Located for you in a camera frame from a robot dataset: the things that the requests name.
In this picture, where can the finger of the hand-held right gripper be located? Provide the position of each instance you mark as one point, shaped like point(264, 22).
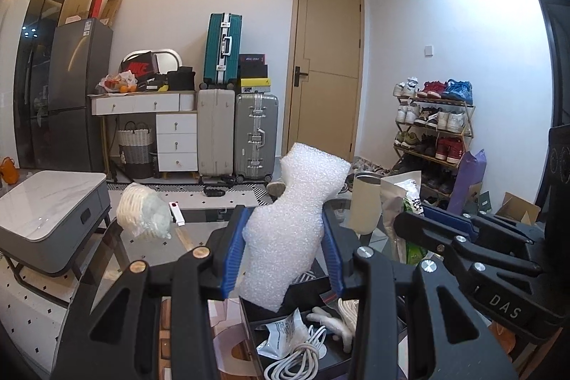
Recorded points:
point(427, 235)
point(449, 216)

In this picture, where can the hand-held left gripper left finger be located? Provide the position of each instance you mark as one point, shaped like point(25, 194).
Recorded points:
point(234, 255)

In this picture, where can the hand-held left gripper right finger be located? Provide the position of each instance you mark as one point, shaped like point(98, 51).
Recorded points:
point(333, 260)

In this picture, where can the black cardboard box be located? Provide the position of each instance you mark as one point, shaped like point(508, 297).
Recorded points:
point(307, 288)

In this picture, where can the green white snack bag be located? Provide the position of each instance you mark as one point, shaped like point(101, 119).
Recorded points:
point(398, 202)

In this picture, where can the white foam sheet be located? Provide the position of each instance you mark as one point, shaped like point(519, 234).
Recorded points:
point(294, 224)

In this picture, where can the dark green box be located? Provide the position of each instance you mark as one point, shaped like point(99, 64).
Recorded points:
point(483, 201)

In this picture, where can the purple paper bag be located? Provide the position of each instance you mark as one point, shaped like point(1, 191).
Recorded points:
point(467, 179)

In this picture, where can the cream tumbler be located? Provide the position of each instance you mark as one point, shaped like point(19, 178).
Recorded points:
point(364, 206)

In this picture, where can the small black floor object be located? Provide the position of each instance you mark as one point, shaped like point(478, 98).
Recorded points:
point(213, 191)

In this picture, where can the flat cardboard box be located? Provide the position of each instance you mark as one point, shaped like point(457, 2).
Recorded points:
point(519, 208)

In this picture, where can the shoe rack with shoes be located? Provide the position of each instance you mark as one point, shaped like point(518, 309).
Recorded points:
point(447, 146)

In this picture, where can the small white device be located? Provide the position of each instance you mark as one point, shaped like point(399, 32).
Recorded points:
point(177, 214)

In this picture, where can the patterned floor rug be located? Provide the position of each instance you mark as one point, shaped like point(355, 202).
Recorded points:
point(187, 191)

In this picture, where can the wooden shoe rack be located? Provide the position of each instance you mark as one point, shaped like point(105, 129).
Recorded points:
point(467, 117)

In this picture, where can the white stuffed plastic bag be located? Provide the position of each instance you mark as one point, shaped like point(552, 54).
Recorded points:
point(142, 213)

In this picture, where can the silver suitcase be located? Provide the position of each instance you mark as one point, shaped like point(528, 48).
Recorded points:
point(256, 137)

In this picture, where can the beige suitcase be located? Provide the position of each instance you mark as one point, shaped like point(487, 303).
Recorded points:
point(216, 133)

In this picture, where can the white dresser with drawers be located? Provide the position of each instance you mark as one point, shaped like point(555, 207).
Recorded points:
point(176, 139)

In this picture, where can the woven laundry basket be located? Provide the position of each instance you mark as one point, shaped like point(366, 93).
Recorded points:
point(135, 150)

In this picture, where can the yellow black shoe box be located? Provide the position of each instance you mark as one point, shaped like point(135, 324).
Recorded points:
point(256, 86)

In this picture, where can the black handbag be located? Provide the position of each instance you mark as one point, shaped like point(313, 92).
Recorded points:
point(180, 79)

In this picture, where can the black stacked boxes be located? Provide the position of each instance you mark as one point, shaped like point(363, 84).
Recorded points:
point(253, 66)

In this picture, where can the wooden door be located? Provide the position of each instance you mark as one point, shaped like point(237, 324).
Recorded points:
point(329, 68)

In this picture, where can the marble top coffee table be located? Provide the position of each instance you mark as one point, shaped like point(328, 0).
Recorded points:
point(44, 215)

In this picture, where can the teal suitcase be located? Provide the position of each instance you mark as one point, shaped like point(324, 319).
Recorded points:
point(222, 50)

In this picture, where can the plastic bag of fruit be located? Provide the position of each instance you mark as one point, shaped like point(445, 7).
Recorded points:
point(118, 82)

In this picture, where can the red black shoe box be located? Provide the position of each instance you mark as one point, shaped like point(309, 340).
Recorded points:
point(140, 66)

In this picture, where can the grey refrigerator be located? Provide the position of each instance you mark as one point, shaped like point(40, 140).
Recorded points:
point(75, 95)

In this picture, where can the orange bag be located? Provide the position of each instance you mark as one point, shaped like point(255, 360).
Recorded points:
point(8, 168)

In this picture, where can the brown cardboard box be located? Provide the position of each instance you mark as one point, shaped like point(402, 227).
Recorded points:
point(111, 10)

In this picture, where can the red upright box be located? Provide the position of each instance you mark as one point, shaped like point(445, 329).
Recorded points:
point(95, 4)

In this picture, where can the white wall switch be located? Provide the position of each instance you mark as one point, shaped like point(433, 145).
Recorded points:
point(428, 50)

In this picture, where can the white oval frame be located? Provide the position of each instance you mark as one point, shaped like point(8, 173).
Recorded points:
point(171, 51)

